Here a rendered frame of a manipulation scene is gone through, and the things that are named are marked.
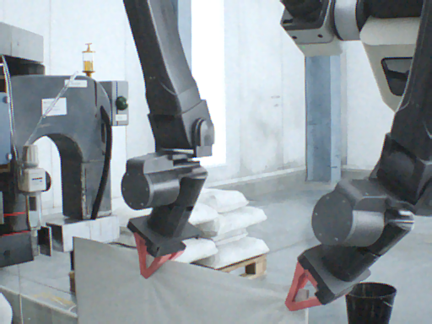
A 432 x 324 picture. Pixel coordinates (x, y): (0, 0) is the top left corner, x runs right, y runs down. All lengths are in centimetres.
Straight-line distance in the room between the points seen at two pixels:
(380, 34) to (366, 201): 52
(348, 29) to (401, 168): 52
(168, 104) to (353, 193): 33
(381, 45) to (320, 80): 859
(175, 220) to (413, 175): 38
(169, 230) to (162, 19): 30
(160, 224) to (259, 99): 776
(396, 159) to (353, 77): 899
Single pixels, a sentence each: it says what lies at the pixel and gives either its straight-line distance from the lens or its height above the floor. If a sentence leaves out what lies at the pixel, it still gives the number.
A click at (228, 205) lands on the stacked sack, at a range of 447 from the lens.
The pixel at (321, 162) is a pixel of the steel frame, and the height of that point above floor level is 32.
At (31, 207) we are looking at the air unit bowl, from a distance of 109.
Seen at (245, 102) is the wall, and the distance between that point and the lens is 841.
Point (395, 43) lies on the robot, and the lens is 109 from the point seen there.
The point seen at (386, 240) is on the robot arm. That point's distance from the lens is 73.
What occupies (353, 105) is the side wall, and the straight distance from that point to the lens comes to 971.
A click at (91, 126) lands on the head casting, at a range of 123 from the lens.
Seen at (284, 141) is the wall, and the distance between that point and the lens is 920.
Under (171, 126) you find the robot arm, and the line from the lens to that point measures 90.
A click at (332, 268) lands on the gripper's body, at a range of 76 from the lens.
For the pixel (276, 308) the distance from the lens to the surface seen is 86.
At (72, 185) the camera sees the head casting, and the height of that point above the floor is 113.
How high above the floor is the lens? 129
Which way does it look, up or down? 3 degrees down
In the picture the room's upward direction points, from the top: 1 degrees counter-clockwise
